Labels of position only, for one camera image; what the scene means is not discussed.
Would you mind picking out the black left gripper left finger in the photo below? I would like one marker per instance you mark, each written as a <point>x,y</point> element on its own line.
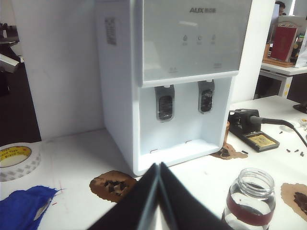
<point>124,215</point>

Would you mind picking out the white AUX water dispenser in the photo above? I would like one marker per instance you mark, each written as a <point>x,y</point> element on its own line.
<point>168,48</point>

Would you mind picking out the person in background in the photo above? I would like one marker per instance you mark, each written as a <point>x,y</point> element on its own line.
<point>279,8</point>

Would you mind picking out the blue cloth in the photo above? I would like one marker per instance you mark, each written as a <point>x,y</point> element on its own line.
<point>19,208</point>

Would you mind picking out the red gift box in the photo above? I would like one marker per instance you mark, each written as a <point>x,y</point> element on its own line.
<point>284,43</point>

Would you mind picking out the clear bottle two red belts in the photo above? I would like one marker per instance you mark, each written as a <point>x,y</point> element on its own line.
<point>249,206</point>

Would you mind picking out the black background equipment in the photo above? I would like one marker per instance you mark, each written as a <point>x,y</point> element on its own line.
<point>8,36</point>

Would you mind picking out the white double-sided tape roll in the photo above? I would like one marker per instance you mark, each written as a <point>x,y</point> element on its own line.
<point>21,160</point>

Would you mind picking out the grey dispenser paddle lever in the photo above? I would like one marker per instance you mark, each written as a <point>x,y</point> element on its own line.
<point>206,98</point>
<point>165,105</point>

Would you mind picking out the copper cylinder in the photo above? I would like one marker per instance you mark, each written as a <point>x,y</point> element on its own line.
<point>227,131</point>

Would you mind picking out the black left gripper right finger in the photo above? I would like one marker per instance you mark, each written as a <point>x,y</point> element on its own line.
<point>192,210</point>

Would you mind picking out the silver metal bar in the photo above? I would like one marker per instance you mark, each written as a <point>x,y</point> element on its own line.
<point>8,62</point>

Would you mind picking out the small black spacer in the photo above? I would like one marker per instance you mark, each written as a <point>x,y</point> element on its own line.
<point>245,151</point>

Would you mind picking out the white office desk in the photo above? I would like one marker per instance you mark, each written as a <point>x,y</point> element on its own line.
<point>275,69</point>

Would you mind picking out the black soldering iron stand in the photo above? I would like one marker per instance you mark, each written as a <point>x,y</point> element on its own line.
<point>261,141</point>

